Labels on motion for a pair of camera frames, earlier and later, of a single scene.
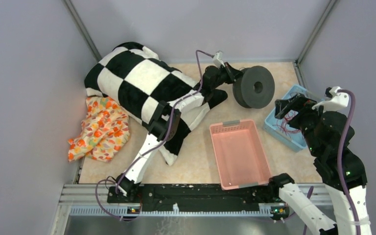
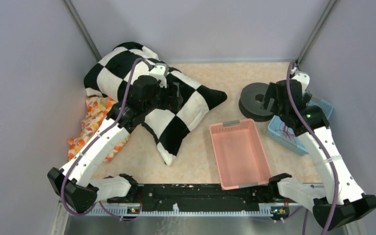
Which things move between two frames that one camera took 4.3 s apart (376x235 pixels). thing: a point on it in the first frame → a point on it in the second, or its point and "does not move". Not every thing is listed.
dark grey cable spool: x=254 y=88 → x=250 y=103
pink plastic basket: x=240 y=156 does not move
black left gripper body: x=227 y=77 → x=162 y=97
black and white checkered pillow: x=132 y=76 does not move
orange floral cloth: x=105 y=130 does not move
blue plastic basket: x=292 y=136 does not move
